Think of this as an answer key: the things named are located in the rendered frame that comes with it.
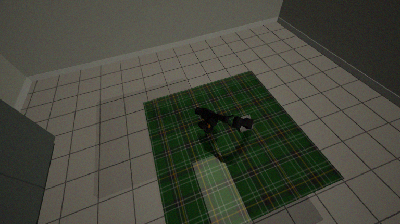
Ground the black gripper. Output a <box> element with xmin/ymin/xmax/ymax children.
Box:
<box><xmin>198</xmin><ymin>118</ymin><xmax>211</xmax><ymax>129</ymax></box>

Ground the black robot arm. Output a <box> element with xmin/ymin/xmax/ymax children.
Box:
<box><xmin>195</xmin><ymin>107</ymin><xmax>253</xmax><ymax>129</ymax></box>

